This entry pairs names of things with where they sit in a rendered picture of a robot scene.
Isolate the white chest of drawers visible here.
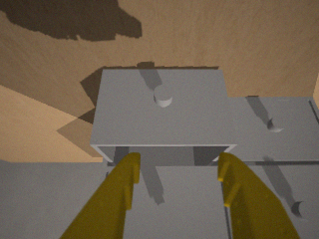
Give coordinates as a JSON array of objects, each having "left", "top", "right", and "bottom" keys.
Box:
[{"left": 99, "top": 97, "right": 319, "bottom": 239}]

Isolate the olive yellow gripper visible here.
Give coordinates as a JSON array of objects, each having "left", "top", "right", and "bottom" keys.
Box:
[{"left": 60, "top": 152, "right": 300, "bottom": 239}]

